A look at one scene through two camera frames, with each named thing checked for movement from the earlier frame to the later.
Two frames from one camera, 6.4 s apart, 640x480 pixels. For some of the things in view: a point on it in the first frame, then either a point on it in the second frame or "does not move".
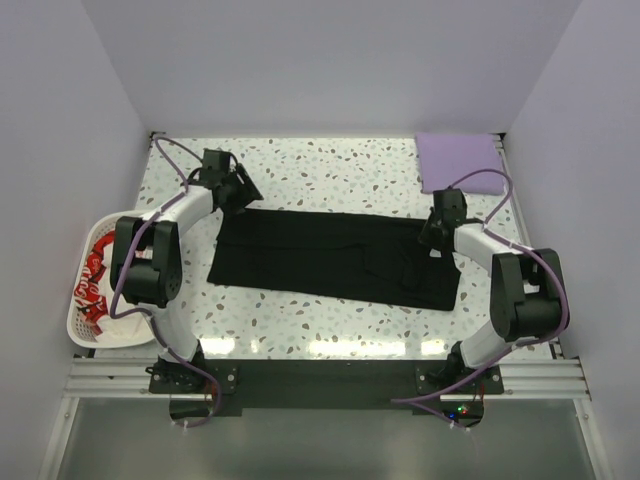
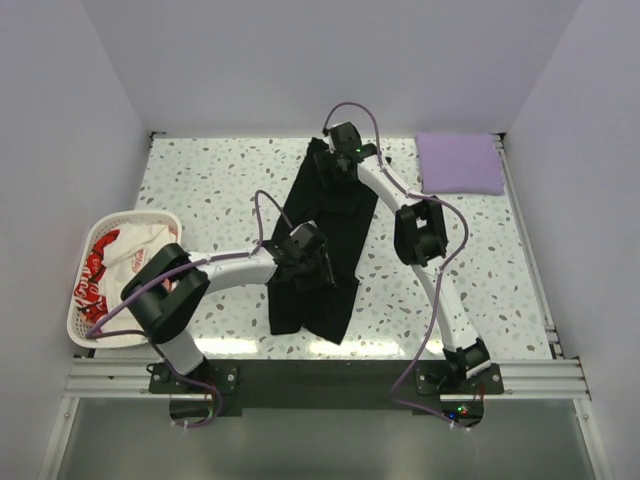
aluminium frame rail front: [129, 379] does not move
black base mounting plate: [323, 383] does not move
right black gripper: [425, 238] -> [325, 160]
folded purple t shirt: [445, 158] does not move
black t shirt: [362, 259] -> [345, 214]
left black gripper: [248, 192] -> [323, 275]
